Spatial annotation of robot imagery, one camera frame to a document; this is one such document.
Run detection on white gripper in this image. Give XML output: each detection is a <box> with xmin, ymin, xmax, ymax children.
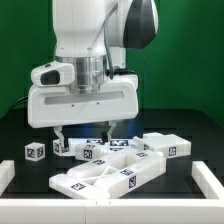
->
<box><xmin>27</xmin><ymin>73</ymin><xmax>140</xmax><ymax>151</ymax></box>

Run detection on white X-frame chair legs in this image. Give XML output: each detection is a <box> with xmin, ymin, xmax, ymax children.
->
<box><xmin>49</xmin><ymin>148</ymin><xmax>166</xmax><ymax>200</ymax></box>

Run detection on small white tagged cube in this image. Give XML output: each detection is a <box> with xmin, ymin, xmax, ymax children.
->
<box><xmin>25</xmin><ymin>142</ymin><xmax>45</xmax><ymax>162</ymax></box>

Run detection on white chair seat block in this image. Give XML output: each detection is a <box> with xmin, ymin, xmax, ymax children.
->
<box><xmin>133</xmin><ymin>132</ymin><xmax>191</xmax><ymax>158</ymax></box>

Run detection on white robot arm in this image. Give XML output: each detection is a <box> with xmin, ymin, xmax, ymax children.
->
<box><xmin>28</xmin><ymin>0</ymin><xmax>158</xmax><ymax>148</ymax></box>

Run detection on small white cube left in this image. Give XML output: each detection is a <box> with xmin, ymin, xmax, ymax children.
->
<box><xmin>53</xmin><ymin>139</ymin><xmax>70</xmax><ymax>156</ymax></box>

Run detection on white left fence bar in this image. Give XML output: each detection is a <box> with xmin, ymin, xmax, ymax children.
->
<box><xmin>0</xmin><ymin>160</ymin><xmax>15</xmax><ymax>196</ymax></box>

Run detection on white front fence bar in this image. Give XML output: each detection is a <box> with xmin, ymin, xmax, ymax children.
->
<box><xmin>0</xmin><ymin>199</ymin><xmax>224</xmax><ymax>224</ymax></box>

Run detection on white flat tagged base plate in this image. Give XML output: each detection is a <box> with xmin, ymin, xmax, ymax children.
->
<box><xmin>68</xmin><ymin>138</ymin><xmax>137</xmax><ymax>152</ymax></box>

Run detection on black cables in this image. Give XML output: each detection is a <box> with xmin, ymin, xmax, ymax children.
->
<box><xmin>8</xmin><ymin>96</ymin><xmax>29</xmax><ymax>113</ymax></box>

